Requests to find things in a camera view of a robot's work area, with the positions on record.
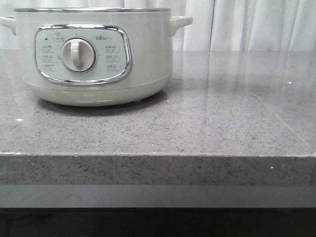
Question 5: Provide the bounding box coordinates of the white curtain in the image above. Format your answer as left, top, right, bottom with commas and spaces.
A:
0, 0, 316, 51

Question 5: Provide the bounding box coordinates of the pale green electric cooking pot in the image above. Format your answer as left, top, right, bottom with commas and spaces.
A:
0, 7, 193, 107

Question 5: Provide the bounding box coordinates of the grey round control knob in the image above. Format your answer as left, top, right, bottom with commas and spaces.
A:
61, 38, 96, 73

